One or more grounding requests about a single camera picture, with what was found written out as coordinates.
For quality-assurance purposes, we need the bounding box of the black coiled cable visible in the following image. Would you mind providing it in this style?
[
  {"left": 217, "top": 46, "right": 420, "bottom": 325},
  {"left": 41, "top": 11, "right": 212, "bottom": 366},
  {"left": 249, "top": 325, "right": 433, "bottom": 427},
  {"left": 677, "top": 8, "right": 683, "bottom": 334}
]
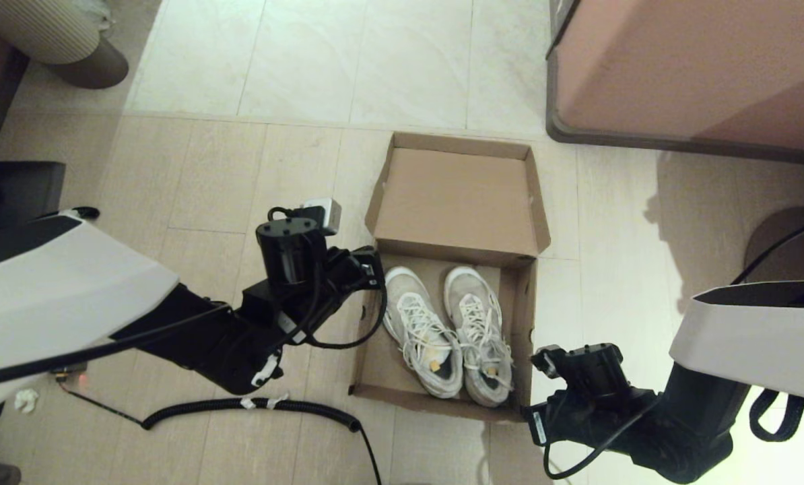
[{"left": 55, "top": 383, "right": 384, "bottom": 485}]

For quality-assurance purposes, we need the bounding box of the white mesh sneaker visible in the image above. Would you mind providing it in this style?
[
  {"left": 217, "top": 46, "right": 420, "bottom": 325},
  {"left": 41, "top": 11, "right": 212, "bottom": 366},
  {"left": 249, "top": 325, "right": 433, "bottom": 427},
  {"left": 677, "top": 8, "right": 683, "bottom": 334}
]
[
  {"left": 442, "top": 265, "right": 515, "bottom": 409},
  {"left": 381, "top": 266, "right": 465, "bottom": 399}
]

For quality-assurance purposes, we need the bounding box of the black corrugated hose white tape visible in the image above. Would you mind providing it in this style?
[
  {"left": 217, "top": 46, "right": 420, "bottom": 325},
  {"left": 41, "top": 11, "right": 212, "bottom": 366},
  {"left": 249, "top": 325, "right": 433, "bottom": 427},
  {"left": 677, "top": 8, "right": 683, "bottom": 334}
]
[{"left": 35, "top": 205, "right": 101, "bottom": 223}]

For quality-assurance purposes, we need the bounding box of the brown round stand base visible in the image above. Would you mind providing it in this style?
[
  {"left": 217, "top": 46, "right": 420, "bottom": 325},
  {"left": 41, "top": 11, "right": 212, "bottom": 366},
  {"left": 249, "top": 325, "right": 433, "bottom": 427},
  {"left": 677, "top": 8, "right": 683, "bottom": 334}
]
[{"left": 744, "top": 205, "right": 804, "bottom": 285}]

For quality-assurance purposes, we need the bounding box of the ribbed beige round bin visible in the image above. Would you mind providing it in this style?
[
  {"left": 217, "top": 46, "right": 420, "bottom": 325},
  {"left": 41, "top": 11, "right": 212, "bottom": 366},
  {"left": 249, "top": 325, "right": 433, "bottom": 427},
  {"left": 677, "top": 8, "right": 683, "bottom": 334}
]
[{"left": 0, "top": 0, "right": 131, "bottom": 90}]

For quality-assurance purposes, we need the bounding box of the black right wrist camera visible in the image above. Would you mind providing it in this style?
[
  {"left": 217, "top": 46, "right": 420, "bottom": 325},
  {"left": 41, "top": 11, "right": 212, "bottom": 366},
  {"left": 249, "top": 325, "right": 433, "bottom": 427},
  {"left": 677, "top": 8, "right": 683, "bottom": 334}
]
[{"left": 530, "top": 342, "right": 637, "bottom": 406}]

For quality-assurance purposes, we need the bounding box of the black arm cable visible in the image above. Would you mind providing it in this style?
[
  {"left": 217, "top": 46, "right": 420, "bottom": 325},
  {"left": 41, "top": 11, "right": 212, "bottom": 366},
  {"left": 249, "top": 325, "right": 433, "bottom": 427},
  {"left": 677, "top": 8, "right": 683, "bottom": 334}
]
[
  {"left": 542, "top": 397, "right": 648, "bottom": 481},
  {"left": 267, "top": 205, "right": 389, "bottom": 351}
]

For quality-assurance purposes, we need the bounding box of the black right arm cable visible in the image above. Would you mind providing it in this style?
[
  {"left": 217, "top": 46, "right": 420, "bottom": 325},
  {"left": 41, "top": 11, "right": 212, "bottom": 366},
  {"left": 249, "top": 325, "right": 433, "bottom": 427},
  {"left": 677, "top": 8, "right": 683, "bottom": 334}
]
[{"left": 542, "top": 397, "right": 648, "bottom": 481}]

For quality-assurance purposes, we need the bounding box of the white plastic bag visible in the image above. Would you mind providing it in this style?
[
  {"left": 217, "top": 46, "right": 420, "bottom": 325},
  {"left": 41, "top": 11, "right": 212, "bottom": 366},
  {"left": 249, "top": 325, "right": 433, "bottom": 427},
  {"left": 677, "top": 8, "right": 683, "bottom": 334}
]
[{"left": 75, "top": 0, "right": 116, "bottom": 34}]

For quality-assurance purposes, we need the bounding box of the brown cardboard shoe box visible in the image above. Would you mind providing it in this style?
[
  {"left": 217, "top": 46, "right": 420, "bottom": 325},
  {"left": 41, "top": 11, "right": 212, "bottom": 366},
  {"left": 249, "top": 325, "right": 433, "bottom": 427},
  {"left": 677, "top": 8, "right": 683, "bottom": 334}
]
[{"left": 348, "top": 131, "right": 553, "bottom": 424}]

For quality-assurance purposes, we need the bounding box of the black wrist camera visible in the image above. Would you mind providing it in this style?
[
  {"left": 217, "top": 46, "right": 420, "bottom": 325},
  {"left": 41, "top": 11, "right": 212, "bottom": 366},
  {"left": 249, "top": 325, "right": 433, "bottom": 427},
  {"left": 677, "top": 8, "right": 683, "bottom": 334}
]
[
  {"left": 530, "top": 342, "right": 637, "bottom": 406},
  {"left": 255, "top": 197, "right": 343, "bottom": 292}
]

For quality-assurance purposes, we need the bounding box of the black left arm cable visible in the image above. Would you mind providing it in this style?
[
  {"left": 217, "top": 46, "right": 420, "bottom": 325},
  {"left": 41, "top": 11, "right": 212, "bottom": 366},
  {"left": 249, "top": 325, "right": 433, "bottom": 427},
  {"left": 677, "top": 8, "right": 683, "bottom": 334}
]
[{"left": 267, "top": 205, "right": 389, "bottom": 351}]

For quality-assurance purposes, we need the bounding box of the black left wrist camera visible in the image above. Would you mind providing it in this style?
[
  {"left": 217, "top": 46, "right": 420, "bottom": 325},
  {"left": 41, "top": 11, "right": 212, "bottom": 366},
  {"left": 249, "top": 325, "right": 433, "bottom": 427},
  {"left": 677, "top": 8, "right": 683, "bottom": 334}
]
[{"left": 255, "top": 197, "right": 343, "bottom": 292}]

